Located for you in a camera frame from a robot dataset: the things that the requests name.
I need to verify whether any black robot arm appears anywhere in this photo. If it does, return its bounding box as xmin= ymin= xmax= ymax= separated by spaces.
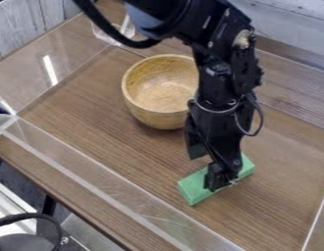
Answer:
xmin=73 ymin=0 xmax=263 ymax=191

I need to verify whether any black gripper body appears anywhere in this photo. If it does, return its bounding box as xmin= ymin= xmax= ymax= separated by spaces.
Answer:
xmin=187 ymin=97 xmax=258 ymax=173

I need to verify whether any black table leg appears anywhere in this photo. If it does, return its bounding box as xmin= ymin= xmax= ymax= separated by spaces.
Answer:
xmin=41 ymin=195 xmax=56 ymax=217

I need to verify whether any brown wooden bowl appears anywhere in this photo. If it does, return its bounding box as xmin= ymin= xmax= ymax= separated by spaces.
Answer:
xmin=121 ymin=54 xmax=198 ymax=129

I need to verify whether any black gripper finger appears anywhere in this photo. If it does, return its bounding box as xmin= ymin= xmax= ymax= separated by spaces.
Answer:
xmin=184 ymin=116 xmax=207 ymax=160
xmin=203 ymin=162 xmax=237 ymax=192

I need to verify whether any black cable loop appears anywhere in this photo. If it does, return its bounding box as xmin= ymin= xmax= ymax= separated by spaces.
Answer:
xmin=0 ymin=213 xmax=65 ymax=251

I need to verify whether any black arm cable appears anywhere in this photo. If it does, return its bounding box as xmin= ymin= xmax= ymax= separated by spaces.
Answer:
xmin=233 ymin=92 xmax=266 ymax=137

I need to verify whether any clear acrylic corner bracket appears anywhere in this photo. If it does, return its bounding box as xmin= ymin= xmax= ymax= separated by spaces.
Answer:
xmin=89 ymin=11 xmax=136 ymax=46

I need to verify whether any clear acrylic tray wall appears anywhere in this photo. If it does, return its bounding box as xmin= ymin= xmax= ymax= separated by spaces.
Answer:
xmin=0 ymin=16 xmax=324 ymax=251

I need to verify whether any green rectangular block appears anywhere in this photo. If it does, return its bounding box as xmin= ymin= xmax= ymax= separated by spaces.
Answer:
xmin=176 ymin=154 xmax=255 ymax=206

